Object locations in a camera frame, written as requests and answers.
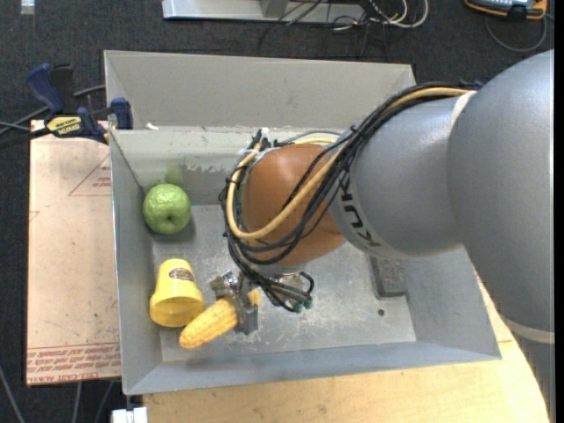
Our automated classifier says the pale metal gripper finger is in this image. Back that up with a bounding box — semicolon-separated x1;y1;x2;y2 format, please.
236;294;261;336
210;270;243;301

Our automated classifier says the yellow corn cob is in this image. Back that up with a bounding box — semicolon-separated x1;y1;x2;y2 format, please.
179;287;262;351

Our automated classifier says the yellow plastic cup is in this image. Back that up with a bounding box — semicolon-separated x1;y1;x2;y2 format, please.
149;258;206;329

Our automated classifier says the grey metal bin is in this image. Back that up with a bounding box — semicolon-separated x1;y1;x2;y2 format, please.
103;49;502;397

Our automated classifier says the green apple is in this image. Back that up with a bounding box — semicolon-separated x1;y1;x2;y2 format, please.
142;183;193;236

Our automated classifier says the dark grey rectangular block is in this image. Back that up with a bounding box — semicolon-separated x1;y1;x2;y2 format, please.
368;254;410;300

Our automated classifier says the brown cardboard board, red print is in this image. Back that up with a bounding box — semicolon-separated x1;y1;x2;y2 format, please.
26;119;122;388

